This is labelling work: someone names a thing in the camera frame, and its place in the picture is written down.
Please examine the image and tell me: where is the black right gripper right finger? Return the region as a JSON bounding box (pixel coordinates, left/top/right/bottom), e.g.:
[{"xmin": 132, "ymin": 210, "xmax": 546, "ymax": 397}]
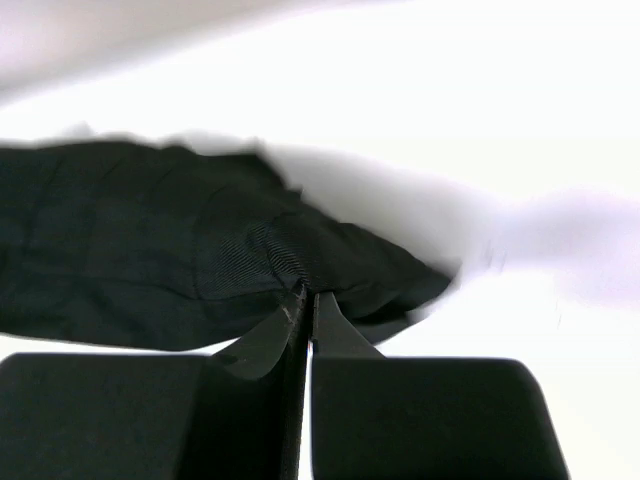
[{"xmin": 310, "ymin": 293, "xmax": 569, "ymax": 480}]

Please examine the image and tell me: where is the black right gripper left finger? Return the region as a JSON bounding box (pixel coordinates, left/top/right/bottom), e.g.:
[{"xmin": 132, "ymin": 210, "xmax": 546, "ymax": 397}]
[{"xmin": 1, "ymin": 285, "xmax": 307, "ymax": 479}]

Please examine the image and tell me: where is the black pleated skirt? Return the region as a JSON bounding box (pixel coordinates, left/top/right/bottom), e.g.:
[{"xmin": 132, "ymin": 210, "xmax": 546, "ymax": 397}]
[{"xmin": 1, "ymin": 141, "xmax": 452, "ymax": 351}]

